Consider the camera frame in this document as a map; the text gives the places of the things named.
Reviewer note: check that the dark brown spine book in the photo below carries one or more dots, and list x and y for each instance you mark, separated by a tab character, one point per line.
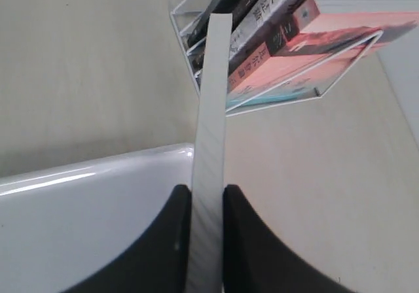
235	5

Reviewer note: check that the white wire book rack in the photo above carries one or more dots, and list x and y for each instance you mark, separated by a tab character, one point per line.
182	21

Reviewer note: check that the white plastic tray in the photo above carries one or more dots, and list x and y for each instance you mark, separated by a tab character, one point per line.
61	225

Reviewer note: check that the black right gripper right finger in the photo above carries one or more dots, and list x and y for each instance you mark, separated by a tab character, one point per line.
256	260

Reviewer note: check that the blue moon cover book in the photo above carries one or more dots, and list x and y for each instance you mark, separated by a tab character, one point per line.
204	272

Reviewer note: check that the pink teal spine book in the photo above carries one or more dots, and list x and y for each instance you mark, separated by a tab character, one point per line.
315	44

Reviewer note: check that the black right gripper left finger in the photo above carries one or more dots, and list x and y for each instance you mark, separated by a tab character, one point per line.
155	262

